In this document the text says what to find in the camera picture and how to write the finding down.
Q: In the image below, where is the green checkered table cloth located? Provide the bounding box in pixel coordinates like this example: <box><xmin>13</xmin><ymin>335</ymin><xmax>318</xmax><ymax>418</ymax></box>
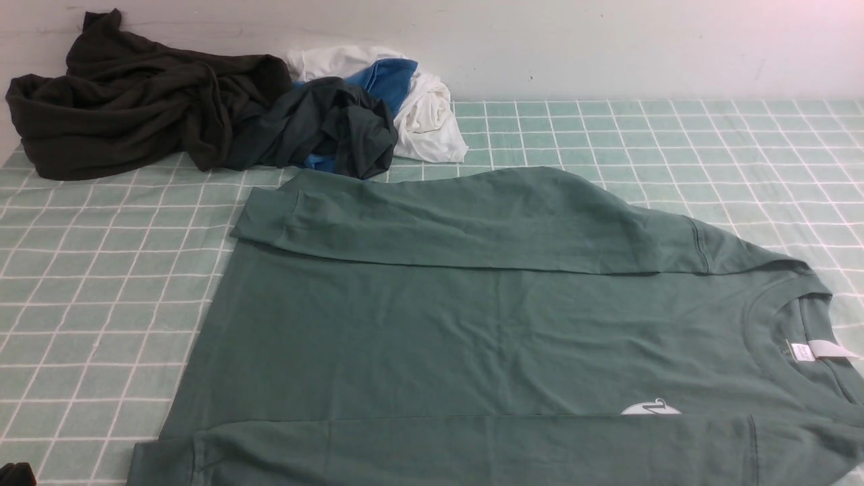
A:
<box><xmin>1</xmin><ymin>101</ymin><xmax>863</xmax><ymax>485</ymax></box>

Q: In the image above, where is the dark teal crumpled garment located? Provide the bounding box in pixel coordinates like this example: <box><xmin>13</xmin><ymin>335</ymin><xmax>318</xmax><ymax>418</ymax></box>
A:
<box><xmin>219</xmin><ymin>77</ymin><xmax>398</xmax><ymax>180</ymax></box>

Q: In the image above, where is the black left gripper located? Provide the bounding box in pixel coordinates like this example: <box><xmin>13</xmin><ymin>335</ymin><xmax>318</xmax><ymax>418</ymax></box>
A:
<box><xmin>0</xmin><ymin>462</ymin><xmax>37</xmax><ymax>486</ymax></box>

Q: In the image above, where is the white crumpled garment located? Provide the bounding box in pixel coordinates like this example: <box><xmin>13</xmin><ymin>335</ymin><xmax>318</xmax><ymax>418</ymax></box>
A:
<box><xmin>285</xmin><ymin>45</ymin><xmax>467</xmax><ymax>163</ymax></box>

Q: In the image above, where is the dark olive crumpled garment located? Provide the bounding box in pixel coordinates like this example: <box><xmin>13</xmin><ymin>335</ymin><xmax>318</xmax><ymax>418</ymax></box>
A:
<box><xmin>5</xmin><ymin>9</ymin><xmax>292</xmax><ymax>181</ymax></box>

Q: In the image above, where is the green long-sleeve top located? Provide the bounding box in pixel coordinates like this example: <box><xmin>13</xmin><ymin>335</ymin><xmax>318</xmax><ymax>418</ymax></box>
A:
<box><xmin>128</xmin><ymin>167</ymin><xmax>862</xmax><ymax>485</ymax></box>

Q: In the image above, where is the blue crumpled garment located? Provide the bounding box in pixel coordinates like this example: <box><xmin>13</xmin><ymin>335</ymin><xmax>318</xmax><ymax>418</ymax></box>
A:
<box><xmin>345</xmin><ymin>58</ymin><xmax>419</xmax><ymax>115</ymax></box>

